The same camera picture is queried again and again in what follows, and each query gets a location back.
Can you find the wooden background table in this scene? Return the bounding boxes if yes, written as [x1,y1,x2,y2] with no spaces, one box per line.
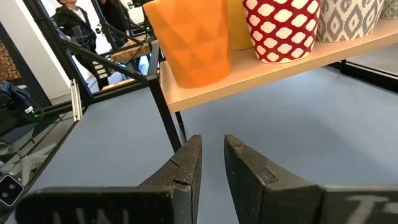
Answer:
[110,33,160,63]

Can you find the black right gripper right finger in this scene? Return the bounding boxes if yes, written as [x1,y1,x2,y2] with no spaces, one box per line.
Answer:
[223,134,398,224]

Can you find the red white patterned mug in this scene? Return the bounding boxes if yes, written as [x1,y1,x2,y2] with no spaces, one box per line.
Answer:
[241,0,322,65]

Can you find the orange faceted mug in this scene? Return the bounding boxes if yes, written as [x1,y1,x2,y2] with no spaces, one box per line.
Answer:
[142,0,233,90]

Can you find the green white patterned mug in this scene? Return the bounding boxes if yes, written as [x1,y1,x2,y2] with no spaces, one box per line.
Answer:
[379,0,398,20]

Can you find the black diagonal frame strut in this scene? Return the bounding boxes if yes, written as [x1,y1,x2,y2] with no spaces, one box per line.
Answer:
[60,37,150,83]

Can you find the person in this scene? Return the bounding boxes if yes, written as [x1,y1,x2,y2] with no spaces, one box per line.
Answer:
[51,0,110,91]
[98,0,131,50]

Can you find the grey blue table mat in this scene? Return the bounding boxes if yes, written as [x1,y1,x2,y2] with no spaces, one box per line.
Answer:
[4,42,398,224]

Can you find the wooden shelf with black legs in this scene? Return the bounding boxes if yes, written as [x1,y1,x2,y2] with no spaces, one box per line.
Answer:
[146,18,398,153]

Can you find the silver aluminium bracket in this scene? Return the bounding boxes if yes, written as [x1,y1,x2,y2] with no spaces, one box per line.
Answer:
[70,78,84,123]

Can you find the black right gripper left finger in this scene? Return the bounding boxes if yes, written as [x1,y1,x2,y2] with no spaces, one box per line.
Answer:
[14,134,203,224]

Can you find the grey white patterned mug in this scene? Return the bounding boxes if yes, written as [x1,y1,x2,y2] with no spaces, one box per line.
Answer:
[315,0,386,44]

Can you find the yellow mug white handle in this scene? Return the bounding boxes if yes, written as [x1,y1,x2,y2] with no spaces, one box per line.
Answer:
[226,0,254,50]

